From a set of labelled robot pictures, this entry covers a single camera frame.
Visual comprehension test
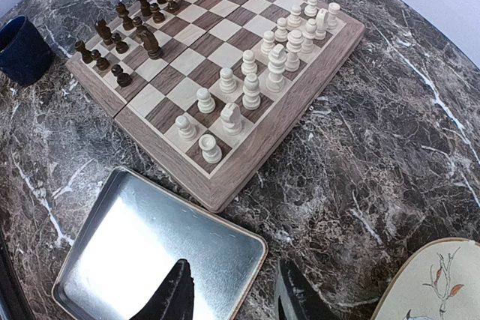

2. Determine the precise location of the dark wooden chess knight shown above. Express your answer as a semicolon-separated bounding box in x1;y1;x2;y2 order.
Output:
136;25;163;60
95;19;114;46

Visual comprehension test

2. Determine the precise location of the cream floral ceramic plate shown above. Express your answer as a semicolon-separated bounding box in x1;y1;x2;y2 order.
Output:
372;238;479;319

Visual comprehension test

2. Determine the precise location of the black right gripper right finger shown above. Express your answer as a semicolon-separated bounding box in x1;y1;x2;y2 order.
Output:
274;259;337;320

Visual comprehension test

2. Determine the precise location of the dark wooden chess bishop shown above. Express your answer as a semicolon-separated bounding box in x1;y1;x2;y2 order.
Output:
116;1;134;31

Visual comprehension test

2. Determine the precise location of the white chess pieces row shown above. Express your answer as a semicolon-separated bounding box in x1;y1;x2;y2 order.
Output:
152;0;345;172

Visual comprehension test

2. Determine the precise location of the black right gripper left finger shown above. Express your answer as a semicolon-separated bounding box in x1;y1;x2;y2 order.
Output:
131;259;194;320

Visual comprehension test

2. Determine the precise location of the dark wooden chess pawn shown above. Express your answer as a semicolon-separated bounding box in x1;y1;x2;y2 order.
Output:
112;33;129;54
111;64;132;88
132;16;143;33
149;3;165;24
91;49;110;71
166;0;179;13

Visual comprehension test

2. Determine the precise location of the silver metal tray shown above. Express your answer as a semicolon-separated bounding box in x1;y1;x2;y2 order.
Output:
52;166;268;319

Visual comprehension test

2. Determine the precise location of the wooden folding chess board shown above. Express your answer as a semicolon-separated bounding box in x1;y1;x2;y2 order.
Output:
66;0;365;213

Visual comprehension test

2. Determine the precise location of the dark blue enamel mug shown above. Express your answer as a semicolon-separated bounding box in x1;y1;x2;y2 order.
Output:
1;15;55;86

